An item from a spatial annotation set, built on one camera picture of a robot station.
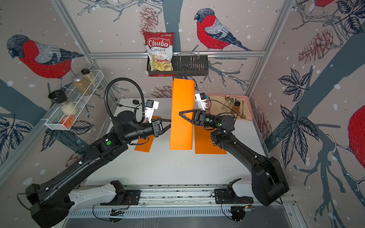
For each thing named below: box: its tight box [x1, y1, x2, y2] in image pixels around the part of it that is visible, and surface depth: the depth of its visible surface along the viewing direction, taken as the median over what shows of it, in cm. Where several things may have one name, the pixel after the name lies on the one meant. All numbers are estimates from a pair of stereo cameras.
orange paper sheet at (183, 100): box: [170, 78, 195, 151], surface depth 59 cm
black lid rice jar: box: [48, 89, 79, 116], surface depth 67 cm
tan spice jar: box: [80, 68, 99, 87], surface depth 83 cm
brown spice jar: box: [72, 76, 93, 96], surface depth 78 cm
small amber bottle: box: [231, 100, 241, 113], surface depth 109 cm
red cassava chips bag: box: [143, 31, 177, 77], surface depth 85 cm
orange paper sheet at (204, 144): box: [194, 125, 228, 155], surface depth 64 cm
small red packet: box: [59, 115, 75, 129], surface depth 68 cm
